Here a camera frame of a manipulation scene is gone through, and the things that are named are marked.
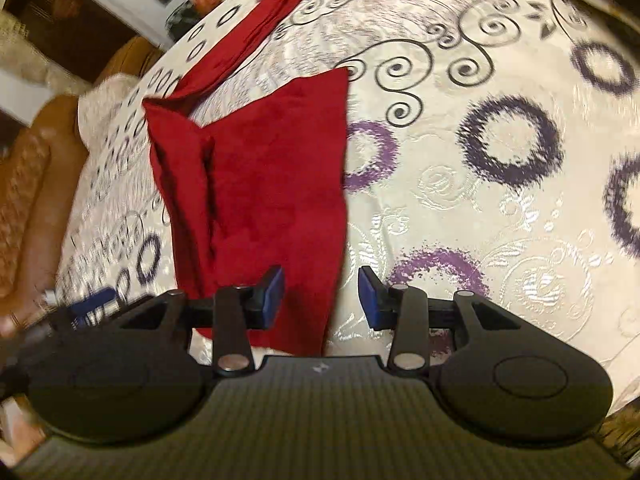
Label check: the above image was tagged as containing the dark bag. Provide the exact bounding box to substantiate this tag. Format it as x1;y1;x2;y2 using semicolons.
166;0;212;44

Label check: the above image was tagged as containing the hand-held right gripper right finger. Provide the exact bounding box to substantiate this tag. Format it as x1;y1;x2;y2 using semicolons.
357;265;527;379

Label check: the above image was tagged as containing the large red garment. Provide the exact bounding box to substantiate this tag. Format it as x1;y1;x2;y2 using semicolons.
142;0;351;357

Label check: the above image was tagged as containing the cream lace sofa cover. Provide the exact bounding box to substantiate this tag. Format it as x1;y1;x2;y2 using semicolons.
0;10;148;151

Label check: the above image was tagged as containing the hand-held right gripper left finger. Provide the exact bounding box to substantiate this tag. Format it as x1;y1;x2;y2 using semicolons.
117;265;286;379

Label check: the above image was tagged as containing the brown leather sofa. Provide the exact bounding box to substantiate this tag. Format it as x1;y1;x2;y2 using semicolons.
0;35;166;321

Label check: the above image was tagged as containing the white purple ring-patterned bedspread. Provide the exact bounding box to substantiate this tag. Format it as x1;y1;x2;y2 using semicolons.
52;0;640;411

